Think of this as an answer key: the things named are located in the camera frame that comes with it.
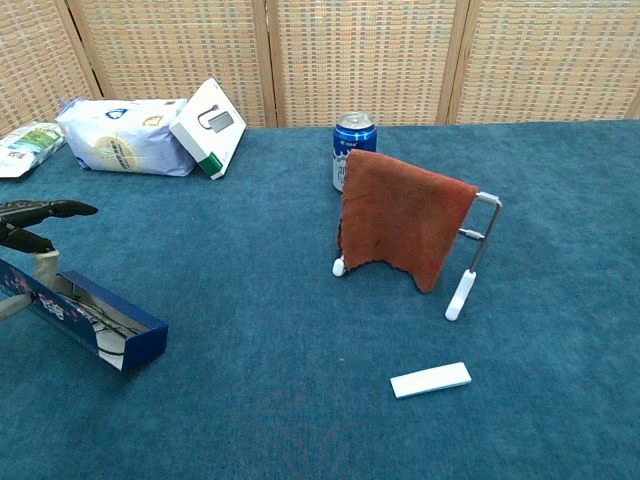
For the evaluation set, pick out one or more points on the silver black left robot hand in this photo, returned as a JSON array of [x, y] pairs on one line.
[[55, 207]]

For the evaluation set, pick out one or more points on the white flat rectangular block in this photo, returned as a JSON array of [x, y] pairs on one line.
[[430, 380]]

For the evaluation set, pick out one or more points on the blue felt table cover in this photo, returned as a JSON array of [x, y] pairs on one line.
[[300, 400]]

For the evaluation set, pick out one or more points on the rust red cloth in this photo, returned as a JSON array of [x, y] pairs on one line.
[[400, 220]]

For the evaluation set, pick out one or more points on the pale blue tissue pack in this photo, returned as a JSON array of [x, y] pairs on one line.
[[120, 140]]

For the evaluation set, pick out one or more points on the woven wood-framed folding screen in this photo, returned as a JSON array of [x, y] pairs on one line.
[[360, 60]]

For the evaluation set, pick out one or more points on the green white snack packet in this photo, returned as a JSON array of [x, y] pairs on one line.
[[25, 147]]

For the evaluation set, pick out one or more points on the white adapter product box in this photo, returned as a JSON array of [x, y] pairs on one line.
[[210, 125]]

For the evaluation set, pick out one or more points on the blue folding glasses case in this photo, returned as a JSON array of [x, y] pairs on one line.
[[50, 305]]

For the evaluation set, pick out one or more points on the white metal towel rack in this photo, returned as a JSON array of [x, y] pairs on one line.
[[462, 295]]

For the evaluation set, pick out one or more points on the black-framed eyeglasses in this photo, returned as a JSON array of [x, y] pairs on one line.
[[107, 325]]

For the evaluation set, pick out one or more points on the blue drink can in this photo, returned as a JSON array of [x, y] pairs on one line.
[[355, 140]]

